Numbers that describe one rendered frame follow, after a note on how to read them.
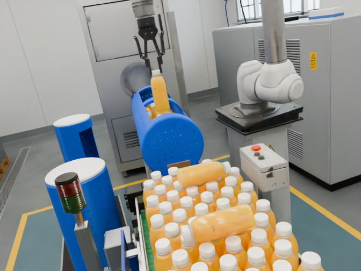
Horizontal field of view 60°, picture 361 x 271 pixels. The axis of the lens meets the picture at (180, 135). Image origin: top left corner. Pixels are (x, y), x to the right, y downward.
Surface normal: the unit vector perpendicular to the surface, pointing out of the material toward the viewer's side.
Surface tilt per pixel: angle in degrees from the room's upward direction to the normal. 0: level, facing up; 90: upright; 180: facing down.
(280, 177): 90
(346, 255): 0
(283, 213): 90
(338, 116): 90
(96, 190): 90
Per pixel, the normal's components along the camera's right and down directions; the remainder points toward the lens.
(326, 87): -0.94, 0.25
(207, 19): 0.31, 0.28
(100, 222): 0.62, 0.17
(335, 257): -0.15, -0.93
